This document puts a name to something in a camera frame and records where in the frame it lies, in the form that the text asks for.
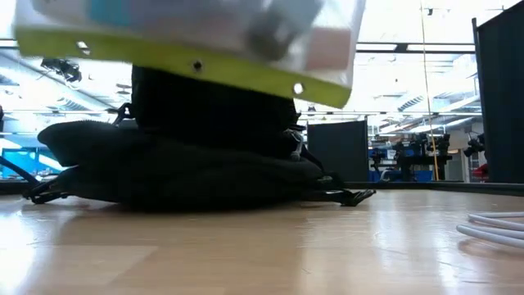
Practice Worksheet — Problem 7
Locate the black room divider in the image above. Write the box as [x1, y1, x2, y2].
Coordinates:
[306, 118, 369, 183]

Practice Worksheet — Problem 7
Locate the black partition panel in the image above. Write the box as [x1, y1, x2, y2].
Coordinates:
[472, 2, 524, 184]

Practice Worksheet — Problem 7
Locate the black backpack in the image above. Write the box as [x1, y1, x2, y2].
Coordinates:
[22, 64, 377, 214]

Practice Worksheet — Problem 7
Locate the red object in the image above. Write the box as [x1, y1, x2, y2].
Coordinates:
[472, 163, 490, 181]

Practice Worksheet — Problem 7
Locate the yellow pole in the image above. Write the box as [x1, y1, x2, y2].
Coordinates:
[419, 0, 439, 181]

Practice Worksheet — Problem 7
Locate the black hanging ceiling fixture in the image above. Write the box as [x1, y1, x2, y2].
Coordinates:
[40, 57, 83, 84]

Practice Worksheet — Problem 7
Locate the black robot workstation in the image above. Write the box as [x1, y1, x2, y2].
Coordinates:
[370, 133, 454, 183]
[463, 130, 486, 159]

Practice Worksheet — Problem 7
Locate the black aluminium table frame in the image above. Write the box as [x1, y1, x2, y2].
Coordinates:
[0, 179, 524, 197]

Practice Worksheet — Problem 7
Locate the clear pouch green edge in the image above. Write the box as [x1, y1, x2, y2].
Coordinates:
[11, 0, 368, 110]

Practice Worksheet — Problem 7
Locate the white USB cable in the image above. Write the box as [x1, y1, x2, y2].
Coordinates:
[456, 211, 524, 250]

